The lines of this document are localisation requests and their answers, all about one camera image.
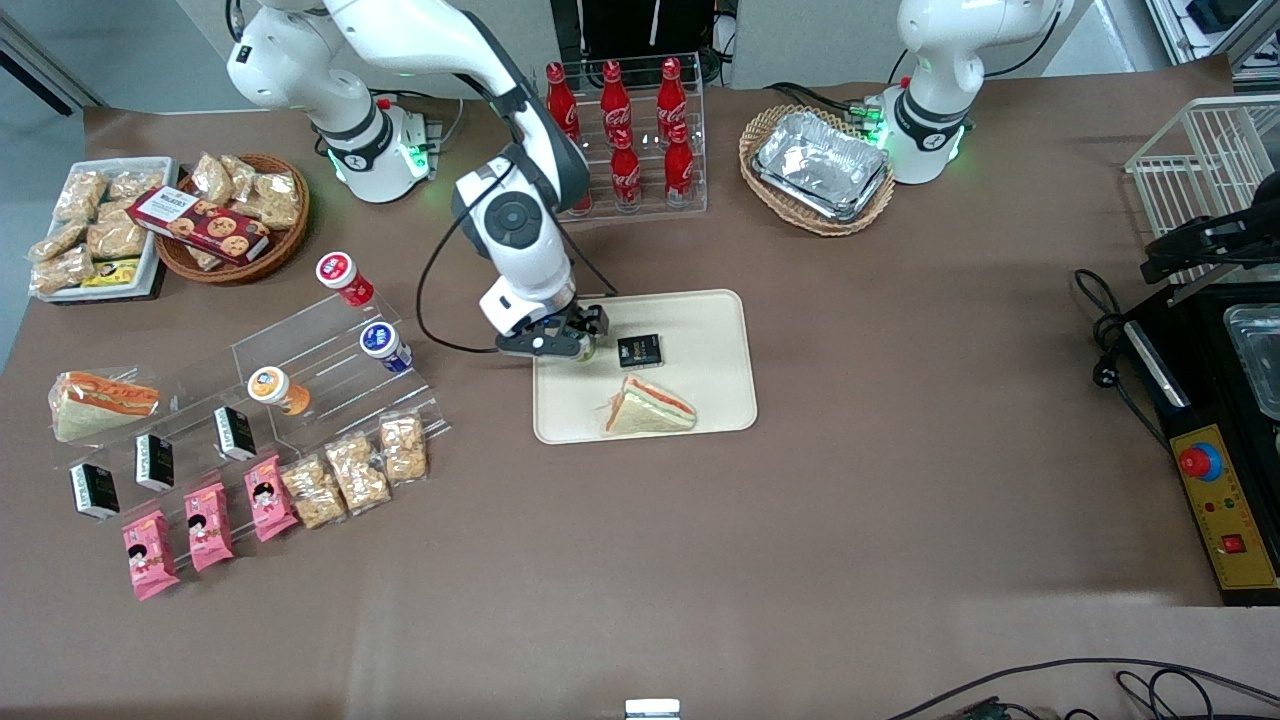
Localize white rectangular snack tray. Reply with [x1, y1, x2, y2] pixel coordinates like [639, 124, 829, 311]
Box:
[28, 156, 179, 303]

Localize clear bag of nut snacks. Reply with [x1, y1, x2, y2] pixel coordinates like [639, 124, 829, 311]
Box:
[280, 455, 348, 530]
[378, 410, 431, 487]
[323, 432, 393, 516]

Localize metal tray in machine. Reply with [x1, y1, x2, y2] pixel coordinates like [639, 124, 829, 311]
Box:
[1222, 304, 1280, 421]

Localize aluminium frame rack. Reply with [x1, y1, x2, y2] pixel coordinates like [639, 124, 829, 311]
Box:
[1145, 0, 1280, 83]

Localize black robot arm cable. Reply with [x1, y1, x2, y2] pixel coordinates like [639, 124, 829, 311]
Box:
[416, 160, 619, 355]

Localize wrapped triangle sandwich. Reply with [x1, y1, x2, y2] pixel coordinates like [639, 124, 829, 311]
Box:
[50, 370, 161, 443]
[603, 375, 698, 437]

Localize clear acrylic bottle rack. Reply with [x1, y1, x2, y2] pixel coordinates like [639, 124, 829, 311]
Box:
[528, 52, 709, 224]

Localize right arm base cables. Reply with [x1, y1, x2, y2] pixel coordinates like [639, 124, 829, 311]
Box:
[378, 92, 467, 169]

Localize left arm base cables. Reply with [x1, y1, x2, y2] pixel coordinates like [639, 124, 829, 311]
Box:
[768, 82, 886, 129]

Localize dark red cookie box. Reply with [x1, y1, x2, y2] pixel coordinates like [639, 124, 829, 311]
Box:
[127, 186, 271, 266]

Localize looped black floor cable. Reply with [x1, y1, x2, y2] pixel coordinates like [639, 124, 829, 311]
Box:
[1115, 669, 1219, 720]

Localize aluminium foil tray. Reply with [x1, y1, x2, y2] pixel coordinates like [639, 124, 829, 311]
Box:
[758, 110, 890, 208]
[751, 150, 894, 223]

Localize black sealing machine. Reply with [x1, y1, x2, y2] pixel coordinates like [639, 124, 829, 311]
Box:
[1123, 283, 1280, 608]

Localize clear acrylic stepped stand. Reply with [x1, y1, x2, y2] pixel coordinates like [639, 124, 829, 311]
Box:
[60, 292, 451, 523]

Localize blue gum bottle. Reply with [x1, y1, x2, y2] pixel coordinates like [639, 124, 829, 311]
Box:
[360, 322, 413, 376]

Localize white wire basket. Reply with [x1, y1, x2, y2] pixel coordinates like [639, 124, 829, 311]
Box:
[1125, 95, 1280, 303]

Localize brown wicker basket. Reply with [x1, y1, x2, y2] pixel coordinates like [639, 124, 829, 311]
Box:
[155, 153, 311, 288]

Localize long black floor cable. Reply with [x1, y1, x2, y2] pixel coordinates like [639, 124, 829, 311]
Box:
[888, 657, 1280, 720]

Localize black power cable with plug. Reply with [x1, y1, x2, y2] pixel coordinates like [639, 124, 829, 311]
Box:
[1074, 268, 1173, 448]

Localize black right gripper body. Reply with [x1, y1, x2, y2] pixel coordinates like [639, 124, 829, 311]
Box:
[512, 306, 595, 341]

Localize beige plastic tray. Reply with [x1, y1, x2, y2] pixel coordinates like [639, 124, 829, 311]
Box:
[532, 289, 758, 445]

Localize black white snack box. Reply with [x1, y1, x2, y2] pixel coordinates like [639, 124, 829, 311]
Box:
[135, 432, 176, 493]
[213, 405, 258, 463]
[70, 462, 121, 521]

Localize orange gum bottle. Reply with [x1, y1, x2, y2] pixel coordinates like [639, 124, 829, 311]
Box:
[248, 366, 312, 417]

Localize yellow snack pack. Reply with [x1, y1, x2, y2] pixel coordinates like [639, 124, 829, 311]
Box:
[82, 258, 141, 290]

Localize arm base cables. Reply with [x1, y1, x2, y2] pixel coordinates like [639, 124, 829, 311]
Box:
[378, 92, 467, 169]
[768, 82, 886, 129]

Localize pink snack pack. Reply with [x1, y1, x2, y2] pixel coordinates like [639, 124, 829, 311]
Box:
[122, 510, 182, 601]
[183, 482, 236, 573]
[244, 455, 299, 543]

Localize light wicker basket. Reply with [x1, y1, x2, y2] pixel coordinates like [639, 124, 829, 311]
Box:
[739, 104, 897, 237]

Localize red gum bottle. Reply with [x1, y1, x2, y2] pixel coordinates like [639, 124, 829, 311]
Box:
[316, 252, 377, 309]

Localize yellow control panel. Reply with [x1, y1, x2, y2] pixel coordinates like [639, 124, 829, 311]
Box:
[1170, 425, 1279, 591]

